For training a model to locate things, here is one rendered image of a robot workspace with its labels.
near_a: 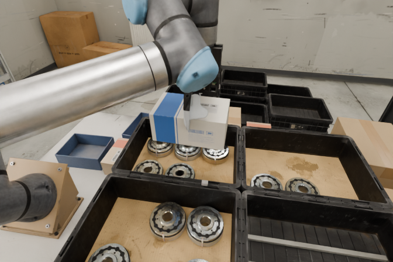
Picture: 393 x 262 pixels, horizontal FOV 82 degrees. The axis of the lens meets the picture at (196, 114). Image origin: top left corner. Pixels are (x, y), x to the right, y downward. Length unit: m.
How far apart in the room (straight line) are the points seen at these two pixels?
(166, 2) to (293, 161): 0.74
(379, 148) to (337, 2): 2.62
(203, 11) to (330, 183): 0.71
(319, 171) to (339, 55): 2.91
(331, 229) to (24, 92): 0.79
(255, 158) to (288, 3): 2.72
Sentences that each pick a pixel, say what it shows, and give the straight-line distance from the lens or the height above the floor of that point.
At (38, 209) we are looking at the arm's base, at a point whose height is 0.84.
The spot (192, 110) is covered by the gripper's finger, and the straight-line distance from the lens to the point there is 0.55.
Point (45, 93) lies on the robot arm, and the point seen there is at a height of 1.33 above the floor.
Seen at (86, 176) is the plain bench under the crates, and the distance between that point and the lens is 1.10.
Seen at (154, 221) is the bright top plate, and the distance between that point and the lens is 0.71.
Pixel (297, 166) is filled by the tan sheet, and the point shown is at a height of 0.83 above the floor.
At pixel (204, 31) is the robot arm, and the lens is 0.49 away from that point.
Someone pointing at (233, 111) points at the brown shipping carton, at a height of 0.86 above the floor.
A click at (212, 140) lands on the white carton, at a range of 0.60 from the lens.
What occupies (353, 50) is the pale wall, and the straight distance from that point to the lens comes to 3.78.
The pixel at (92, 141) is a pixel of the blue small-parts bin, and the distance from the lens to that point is 1.22.
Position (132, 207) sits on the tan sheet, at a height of 0.83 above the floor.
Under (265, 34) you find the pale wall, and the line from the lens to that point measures 3.46.
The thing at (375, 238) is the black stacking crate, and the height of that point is 0.83.
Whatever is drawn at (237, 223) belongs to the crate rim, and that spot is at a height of 0.92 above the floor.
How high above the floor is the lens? 1.47
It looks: 35 degrees down
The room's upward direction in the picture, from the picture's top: straight up
